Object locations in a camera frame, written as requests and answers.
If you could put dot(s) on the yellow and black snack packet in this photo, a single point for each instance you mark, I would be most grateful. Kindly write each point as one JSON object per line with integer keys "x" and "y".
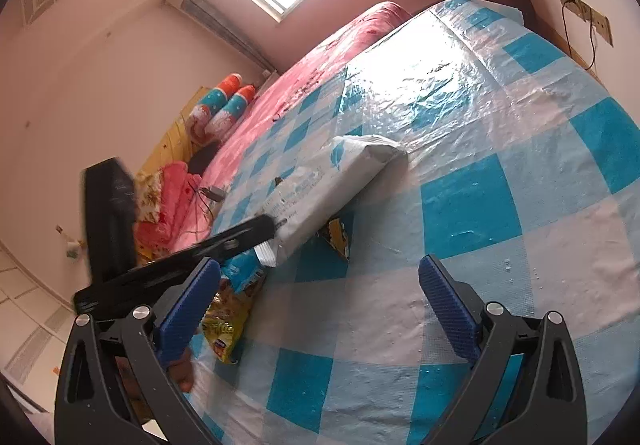
{"x": 337, "y": 237}

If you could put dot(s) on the black charger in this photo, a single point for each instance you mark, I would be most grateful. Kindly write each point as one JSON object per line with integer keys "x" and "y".
{"x": 214, "y": 194}

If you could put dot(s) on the yellow headboard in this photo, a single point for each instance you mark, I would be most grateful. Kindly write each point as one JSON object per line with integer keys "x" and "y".
{"x": 165, "y": 140}

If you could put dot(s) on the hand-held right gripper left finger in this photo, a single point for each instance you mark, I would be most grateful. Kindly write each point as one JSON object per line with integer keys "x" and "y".
{"x": 187, "y": 310}

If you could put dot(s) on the white curtain rail box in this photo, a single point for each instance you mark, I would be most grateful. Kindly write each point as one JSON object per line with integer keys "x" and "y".
{"x": 220, "y": 22}

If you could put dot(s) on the dark cloth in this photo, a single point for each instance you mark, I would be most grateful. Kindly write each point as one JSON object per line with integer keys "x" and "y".
{"x": 204, "y": 156}

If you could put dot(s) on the folded pink blanket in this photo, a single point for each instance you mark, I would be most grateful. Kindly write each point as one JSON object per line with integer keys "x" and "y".
{"x": 167, "y": 205}

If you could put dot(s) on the bright yellow snack packet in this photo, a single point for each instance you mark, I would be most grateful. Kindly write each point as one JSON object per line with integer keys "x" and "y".
{"x": 227, "y": 325}

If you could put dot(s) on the cartoon print pillow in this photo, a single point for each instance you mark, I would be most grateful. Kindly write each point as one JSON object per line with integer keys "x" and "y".
{"x": 212, "y": 107}
{"x": 232, "y": 112}

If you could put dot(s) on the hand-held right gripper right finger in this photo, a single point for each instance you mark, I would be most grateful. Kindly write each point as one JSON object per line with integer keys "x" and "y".
{"x": 447, "y": 310}

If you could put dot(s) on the grey and white courier bag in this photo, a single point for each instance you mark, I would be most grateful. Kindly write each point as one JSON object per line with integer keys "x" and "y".
{"x": 330, "y": 185}

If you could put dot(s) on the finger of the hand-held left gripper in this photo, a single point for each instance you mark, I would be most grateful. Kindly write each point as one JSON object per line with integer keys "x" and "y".
{"x": 240, "y": 235}

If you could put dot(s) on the person's left hand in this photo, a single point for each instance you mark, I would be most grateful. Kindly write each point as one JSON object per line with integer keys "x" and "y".
{"x": 184, "y": 372}

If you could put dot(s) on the blue cartoon snack bag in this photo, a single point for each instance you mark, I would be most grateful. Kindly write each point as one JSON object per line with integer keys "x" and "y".
{"x": 242, "y": 272}

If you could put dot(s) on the wall socket panel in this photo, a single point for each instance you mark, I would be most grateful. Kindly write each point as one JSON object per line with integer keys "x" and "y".
{"x": 582, "y": 12}

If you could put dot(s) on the pink bed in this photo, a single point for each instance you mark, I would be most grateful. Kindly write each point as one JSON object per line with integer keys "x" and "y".
{"x": 300, "y": 90}

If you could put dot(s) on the blue checkered plastic sheet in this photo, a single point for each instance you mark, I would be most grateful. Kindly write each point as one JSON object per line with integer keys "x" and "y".
{"x": 475, "y": 175}

